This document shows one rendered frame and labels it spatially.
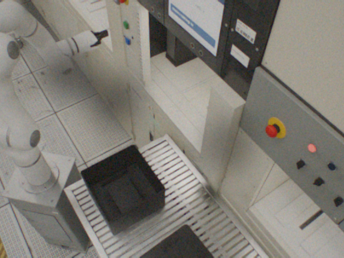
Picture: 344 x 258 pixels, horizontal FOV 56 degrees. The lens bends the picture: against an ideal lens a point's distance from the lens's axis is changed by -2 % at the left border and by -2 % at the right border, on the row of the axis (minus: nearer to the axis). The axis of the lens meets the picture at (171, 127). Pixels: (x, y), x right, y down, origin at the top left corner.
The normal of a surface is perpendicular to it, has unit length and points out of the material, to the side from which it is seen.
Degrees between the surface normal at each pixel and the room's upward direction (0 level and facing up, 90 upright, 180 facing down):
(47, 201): 0
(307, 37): 90
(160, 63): 0
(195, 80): 0
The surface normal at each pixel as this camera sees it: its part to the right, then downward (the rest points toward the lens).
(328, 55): -0.83, 0.44
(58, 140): 0.02, -0.60
